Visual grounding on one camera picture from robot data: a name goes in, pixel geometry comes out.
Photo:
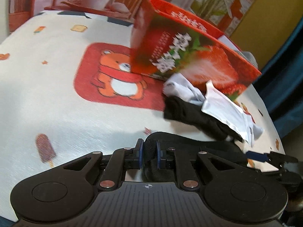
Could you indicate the grey knit cloth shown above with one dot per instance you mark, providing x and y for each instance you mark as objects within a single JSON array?
[{"x": 249, "y": 58}]

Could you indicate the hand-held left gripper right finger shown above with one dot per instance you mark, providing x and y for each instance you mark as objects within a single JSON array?
[{"x": 159, "y": 155}]

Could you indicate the black socks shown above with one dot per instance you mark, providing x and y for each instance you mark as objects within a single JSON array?
[{"x": 187, "y": 112}]

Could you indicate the red strawberry printed cardboard box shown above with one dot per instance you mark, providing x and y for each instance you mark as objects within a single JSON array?
[{"x": 165, "y": 45}]

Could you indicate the wooden panel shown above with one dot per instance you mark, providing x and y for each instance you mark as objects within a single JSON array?
[{"x": 272, "y": 16}]

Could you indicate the white sock bundle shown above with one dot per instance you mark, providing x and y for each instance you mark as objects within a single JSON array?
[
  {"x": 254, "y": 130},
  {"x": 180, "y": 87}
]

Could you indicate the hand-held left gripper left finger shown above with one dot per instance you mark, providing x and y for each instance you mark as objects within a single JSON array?
[{"x": 140, "y": 155}]

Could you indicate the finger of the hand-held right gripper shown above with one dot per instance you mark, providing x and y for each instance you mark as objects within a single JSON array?
[
  {"x": 272, "y": 172},
  {"x": 256, "y": 156}
]

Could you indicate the printed tablecloth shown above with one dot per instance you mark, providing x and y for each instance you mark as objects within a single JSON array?
[{"x": 59, "y": 99}]

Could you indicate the dark blue cloth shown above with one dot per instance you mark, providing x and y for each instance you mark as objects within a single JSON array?
[{"x": 284, "y": 87}]

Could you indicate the black cloth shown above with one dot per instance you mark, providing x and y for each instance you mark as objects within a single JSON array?
[{"x": 189, "y": 143}]

